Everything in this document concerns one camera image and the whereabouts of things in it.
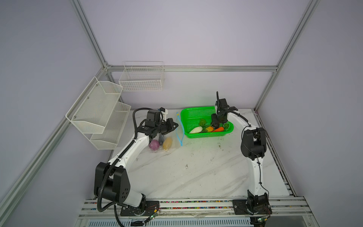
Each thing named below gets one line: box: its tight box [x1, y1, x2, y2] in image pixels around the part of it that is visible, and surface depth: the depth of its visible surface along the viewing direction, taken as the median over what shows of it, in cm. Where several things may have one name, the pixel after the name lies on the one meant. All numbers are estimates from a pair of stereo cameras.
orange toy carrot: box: [212, 126, 225, 133], surface depth 106 cm
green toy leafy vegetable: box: [198, 118, 208, 128], surface depth 113 cm
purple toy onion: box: [148, 139, 160, 151], surface depth 95 cm
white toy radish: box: [188, 126, 203, 134], surface depth 103 cm
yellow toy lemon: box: [162, 136, 173, 151], surface depth 97 cm
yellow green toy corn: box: [205, 126, 214, 133], surface depth 105 cm
